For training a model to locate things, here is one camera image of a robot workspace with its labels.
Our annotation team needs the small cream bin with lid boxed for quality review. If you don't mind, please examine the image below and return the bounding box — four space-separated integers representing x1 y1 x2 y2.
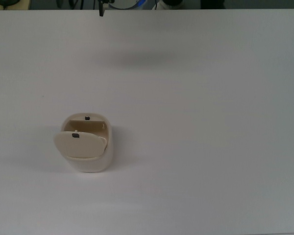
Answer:
53 112 114 174

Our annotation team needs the white and blue round container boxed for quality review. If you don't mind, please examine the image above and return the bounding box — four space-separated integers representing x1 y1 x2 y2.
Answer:
109 0 148 10

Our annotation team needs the pale round background object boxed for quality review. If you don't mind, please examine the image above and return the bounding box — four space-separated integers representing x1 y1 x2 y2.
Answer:
158 0 187 7

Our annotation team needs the light wooden desk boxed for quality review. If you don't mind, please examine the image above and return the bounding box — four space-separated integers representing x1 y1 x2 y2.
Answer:
0 0 31 11

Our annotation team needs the black round object on desk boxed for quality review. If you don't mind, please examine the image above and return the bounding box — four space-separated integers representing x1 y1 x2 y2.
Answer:
0 0 21 7

